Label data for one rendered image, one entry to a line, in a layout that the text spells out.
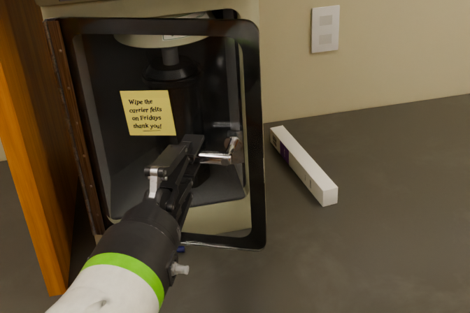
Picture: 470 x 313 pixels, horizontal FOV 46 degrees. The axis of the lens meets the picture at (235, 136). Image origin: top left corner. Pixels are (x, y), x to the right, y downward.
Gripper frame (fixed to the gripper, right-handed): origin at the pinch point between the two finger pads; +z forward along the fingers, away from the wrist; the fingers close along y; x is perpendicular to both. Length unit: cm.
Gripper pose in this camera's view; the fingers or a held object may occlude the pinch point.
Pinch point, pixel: (189, 155)
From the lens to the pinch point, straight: 81.1
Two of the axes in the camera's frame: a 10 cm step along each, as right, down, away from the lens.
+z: 2.0, -5.0, 8.4
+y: -0.6, -8.6, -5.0
